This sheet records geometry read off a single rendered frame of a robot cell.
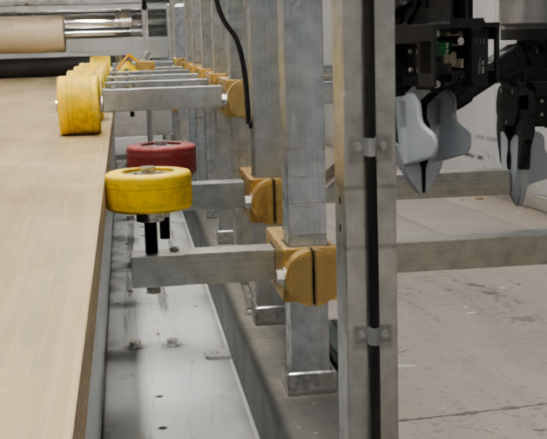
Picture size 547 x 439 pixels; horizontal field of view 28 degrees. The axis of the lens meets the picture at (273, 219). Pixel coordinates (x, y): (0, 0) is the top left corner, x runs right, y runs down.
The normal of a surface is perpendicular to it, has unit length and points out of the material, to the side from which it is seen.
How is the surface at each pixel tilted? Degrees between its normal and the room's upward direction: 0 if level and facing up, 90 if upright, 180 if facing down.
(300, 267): 90
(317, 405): 0
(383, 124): 90
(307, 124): 90
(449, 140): 87
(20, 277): 0
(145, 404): 0
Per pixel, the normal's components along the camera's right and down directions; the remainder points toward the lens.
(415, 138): -0.87, 0.16
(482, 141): -0.97, 0.07
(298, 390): 0.14, 0.16
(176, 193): 0.66, 0.11
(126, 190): -0.43, 0.16
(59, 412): -0.03, -0.99
